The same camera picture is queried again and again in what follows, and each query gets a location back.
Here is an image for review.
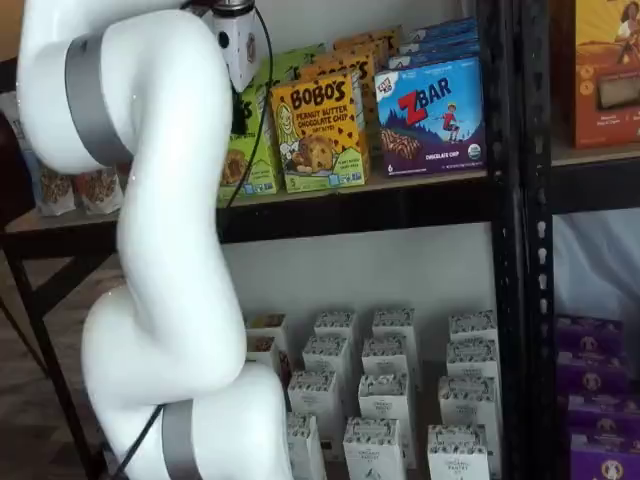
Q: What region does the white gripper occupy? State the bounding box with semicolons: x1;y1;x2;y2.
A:
202;0;262;94

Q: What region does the green Bobo's apple pie box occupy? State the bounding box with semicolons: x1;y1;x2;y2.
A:
277;43;327;69
252;57;301;101
218;82;281;197

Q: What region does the yellow Bobo's peanut butter box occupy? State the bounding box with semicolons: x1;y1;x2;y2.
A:
349;25;404;56
271;69;371;194
329;37;397;121
298;52;377;166

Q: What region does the blue Zbar box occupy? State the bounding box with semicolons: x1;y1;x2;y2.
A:
409;17;476;41
374;55;487;177
387;42;481;70
398;29;479;54

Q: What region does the white box yellow label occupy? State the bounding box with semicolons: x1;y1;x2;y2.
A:
246;334;281;375
244;312;290;351

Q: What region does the white patterned pantry box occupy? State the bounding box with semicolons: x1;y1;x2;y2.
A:
438;375;499;432
445;339;500;382
372;307;416;346
448;309;497;347
284;412;327;480
342;417;406;480
357;372;416;426
287;369;339;426
427;424;489;480
360;335;414;381
313;310;359;346
302;334;351;381

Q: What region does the orange snack box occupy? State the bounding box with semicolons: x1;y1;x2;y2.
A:
549;0;640;150

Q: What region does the purple snack box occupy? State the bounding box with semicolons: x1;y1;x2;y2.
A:
567;392;640;437
569;432;640;480
555;349;629;397
555;314;624;355

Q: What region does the granola bag red label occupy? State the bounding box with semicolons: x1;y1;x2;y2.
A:
72;164;125;215

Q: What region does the white granola bag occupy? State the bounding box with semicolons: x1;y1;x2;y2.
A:
0;92;34;151

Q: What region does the white plastic sheet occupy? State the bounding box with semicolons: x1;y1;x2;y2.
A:
552;212;640;321

